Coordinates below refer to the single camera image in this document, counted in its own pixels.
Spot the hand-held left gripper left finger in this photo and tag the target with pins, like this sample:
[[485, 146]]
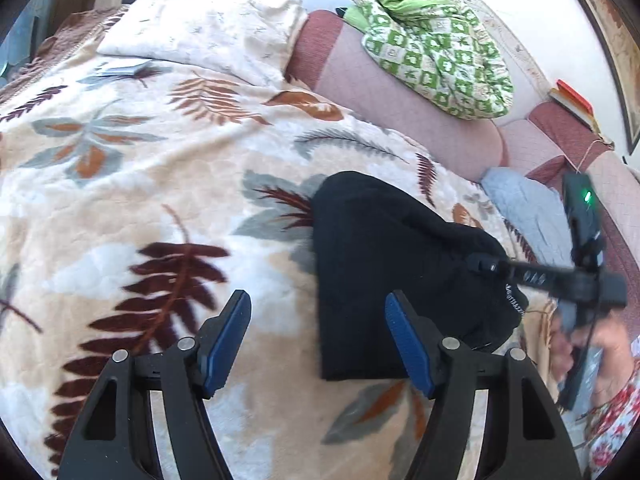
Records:
[[227, 345]]

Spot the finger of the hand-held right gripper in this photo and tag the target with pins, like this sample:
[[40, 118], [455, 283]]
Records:
[[525, 272]]

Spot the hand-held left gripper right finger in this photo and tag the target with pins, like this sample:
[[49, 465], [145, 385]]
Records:
[[407, 345]]

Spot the black pants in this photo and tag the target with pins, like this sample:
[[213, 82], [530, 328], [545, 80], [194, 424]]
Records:
[[380, 260]]

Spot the person's right hand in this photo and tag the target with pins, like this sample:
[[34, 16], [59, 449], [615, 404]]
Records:
[[617, 350]]

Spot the light blue cloth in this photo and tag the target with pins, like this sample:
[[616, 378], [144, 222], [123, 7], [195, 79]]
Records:
[[530, 205]]

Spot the red and tan books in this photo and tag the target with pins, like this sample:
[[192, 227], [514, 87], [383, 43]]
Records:
[[575, 112]]

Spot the red book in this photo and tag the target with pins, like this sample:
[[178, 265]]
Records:
[[575, 96]]

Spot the red floral clothing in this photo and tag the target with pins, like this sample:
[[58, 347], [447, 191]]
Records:
[[617, 425]]

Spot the leaf print blanket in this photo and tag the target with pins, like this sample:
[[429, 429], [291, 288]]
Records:
[[125, 185]]

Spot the green checked quilt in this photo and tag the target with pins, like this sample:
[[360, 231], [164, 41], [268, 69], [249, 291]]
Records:
[[430, 55]]

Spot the small grey packet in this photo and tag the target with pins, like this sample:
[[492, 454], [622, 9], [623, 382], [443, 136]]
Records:
[[122, 68]]

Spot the white floral pillow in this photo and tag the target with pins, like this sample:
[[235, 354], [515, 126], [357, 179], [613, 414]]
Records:
[[200, 25]]

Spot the dark wooden frame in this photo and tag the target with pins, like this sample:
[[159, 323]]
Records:
[[615, 45]]

